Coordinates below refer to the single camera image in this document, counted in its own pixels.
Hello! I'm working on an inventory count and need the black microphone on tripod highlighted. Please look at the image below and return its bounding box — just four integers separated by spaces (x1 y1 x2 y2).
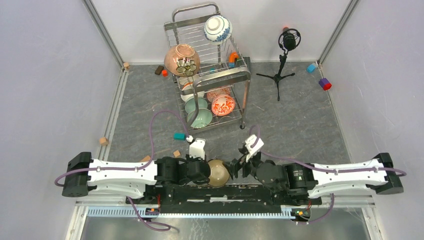
256 27 302 102

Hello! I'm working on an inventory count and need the white bowl with orange rim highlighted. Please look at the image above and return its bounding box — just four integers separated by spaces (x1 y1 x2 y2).
178 74 204 103

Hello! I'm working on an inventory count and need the teal block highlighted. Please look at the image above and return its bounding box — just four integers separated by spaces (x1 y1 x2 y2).
173 132 186 141

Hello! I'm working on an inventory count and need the white blue floral bowl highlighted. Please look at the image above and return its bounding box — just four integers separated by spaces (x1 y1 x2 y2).
203 15 233 45

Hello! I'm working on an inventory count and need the orange arch block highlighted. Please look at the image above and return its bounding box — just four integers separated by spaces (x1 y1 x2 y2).
228 51 239 64

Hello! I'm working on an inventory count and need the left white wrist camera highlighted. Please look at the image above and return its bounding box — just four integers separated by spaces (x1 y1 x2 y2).
185 135 206 160

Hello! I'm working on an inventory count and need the copper bowl with floral motif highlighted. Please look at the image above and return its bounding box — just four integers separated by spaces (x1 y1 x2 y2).
164 44 200 77

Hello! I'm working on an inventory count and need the dark bowl with lattice band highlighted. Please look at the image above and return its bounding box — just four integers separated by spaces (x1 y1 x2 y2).
207 159 230 188

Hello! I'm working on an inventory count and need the red white patterned bowl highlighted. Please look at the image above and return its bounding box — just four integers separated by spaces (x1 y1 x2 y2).
211 95 236 116

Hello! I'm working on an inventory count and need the celadon green front bowl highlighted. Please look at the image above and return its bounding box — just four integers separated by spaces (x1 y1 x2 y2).
190 108 213 129

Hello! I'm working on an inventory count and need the small wooden cube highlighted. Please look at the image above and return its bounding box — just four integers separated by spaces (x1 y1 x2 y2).
173 150 181 158

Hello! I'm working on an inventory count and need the steel two-tier dish rack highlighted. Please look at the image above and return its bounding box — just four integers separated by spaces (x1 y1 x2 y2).
164 1 251 133

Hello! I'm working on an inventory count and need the light blue block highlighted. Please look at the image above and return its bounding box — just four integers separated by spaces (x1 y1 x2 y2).
306 63 318 73

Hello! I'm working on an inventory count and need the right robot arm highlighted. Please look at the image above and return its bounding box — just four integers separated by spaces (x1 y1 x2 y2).
226 152 406 204

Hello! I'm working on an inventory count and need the wooden cube at left edge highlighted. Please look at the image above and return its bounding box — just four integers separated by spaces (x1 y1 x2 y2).
99 136 109 146

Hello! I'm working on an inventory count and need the long wooden block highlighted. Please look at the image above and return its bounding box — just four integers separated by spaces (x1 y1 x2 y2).
139 155 151 163

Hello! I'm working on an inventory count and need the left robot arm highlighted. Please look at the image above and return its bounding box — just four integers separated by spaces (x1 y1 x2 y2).
55 152 211 204

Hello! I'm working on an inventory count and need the celadon green rear bowl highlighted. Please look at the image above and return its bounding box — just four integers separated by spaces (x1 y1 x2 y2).
184 96 209 115

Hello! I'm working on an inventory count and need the brown block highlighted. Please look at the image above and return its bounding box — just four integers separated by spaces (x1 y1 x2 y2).
154 65 164 76

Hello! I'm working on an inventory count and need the purple and red block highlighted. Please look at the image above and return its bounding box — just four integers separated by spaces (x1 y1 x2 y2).
318 77 332 91

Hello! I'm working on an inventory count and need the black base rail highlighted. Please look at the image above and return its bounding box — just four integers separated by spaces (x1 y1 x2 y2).
132 184 322 214

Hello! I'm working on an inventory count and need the celadon green bowl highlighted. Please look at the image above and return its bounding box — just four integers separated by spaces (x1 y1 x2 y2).
190 108 213 129
184 96 209 115

